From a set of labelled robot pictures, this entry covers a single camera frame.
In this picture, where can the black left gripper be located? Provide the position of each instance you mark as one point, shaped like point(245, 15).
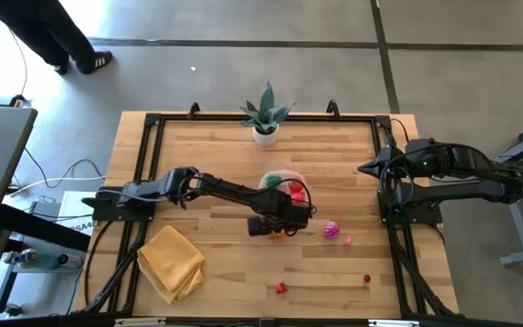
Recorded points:
point(284, 211)

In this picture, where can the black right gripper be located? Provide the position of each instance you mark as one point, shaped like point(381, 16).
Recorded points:
point(413, 159)

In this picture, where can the red toy dragon fruit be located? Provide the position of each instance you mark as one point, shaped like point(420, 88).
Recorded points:
point(298, 197)

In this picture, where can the red toy tomato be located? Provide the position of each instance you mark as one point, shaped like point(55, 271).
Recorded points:
point(295, 186)

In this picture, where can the green toy bell pepper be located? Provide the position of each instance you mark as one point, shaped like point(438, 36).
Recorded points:
point(273, 181)

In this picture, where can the purple striped toy onion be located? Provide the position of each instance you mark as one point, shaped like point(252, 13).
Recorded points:
point(332, 230)

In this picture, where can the small pink toy peach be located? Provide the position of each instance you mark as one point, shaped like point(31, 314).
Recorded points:
point(348, 240)

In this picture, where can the red toy strawberry green leaves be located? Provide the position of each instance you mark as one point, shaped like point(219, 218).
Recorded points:
point(281, 287)

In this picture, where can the small red toy cherry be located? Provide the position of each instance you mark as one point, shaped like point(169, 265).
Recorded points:
point(367, 278)

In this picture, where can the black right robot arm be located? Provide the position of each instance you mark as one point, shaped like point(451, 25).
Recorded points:
point(470, 191)

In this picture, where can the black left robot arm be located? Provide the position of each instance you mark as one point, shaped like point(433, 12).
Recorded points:
point(229, 188)

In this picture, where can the potted snake plant white pot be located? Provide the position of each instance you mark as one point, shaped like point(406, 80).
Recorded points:
point(266, 134)

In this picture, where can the folded yellow cloth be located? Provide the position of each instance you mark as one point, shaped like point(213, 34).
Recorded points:
point(170, 259)

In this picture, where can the white printed paper sheet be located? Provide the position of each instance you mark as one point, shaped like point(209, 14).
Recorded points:
point(73, 204)

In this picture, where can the teal and white bottle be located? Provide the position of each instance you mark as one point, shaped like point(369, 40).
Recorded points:
point(48, 261)

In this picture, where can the black desk beam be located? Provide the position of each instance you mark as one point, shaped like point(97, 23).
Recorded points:
point(39, 227)

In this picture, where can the black caster wheel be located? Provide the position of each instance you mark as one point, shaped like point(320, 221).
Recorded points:
point(13, 310)

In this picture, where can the person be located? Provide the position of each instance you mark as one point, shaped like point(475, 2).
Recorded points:
point(48, 32)

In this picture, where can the black frame clamp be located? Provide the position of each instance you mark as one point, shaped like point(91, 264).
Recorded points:
point(332, 109)
point(194, 110)

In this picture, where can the black aluminium table frame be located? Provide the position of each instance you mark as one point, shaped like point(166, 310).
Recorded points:
point(216, 118)

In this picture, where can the silver aluminium extrusion post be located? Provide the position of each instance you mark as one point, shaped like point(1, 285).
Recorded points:
point(139, 322)
point(393, 323)

